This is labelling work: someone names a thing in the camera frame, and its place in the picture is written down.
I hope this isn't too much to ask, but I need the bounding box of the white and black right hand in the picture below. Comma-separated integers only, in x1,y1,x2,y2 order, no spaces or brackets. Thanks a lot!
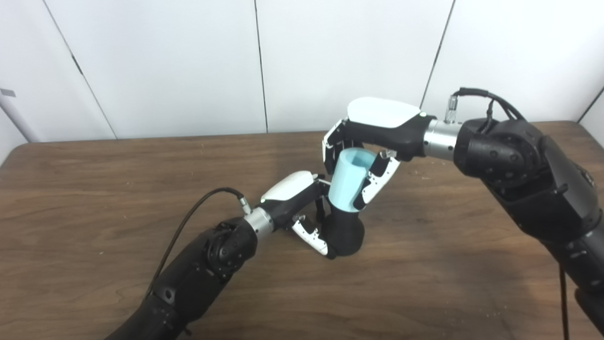
322,97,437,211

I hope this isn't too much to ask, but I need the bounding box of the white and black left hand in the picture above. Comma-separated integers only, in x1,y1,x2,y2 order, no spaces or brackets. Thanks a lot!
260,171,336,259

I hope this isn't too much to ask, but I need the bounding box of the light-blue hose piece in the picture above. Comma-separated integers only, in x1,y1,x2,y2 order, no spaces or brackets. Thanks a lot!
328,147,374,212

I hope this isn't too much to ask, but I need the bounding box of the black flared nozzle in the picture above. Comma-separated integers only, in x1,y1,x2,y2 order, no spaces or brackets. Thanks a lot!
316,205,365,258

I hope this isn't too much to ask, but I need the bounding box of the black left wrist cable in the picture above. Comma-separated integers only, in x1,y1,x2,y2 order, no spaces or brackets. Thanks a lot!
144,187,252,303

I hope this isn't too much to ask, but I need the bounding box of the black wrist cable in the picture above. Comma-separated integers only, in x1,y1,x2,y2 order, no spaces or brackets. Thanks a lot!
144,187,252,303
445,87,569,340

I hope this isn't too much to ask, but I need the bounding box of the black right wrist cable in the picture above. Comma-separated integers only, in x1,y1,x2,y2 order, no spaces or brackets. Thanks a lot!
445,87,569,340

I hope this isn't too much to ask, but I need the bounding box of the white corner post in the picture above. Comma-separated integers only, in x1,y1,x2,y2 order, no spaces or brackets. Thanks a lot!
0,87,41,143

